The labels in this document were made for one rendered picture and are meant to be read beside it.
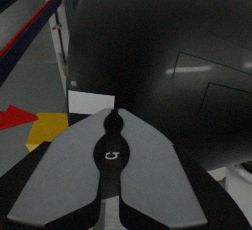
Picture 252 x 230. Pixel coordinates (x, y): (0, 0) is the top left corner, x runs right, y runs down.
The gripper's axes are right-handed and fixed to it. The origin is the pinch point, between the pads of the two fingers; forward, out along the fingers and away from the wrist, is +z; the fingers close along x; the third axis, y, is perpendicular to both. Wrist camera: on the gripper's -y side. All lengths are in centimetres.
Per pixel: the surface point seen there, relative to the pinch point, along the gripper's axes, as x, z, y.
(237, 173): 22.4, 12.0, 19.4
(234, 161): 12.1, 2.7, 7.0
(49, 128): -14.4, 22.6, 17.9
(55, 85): -42, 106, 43
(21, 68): -73, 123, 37
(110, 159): -0.3, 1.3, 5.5
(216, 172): 39, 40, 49
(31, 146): -17.2, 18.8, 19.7
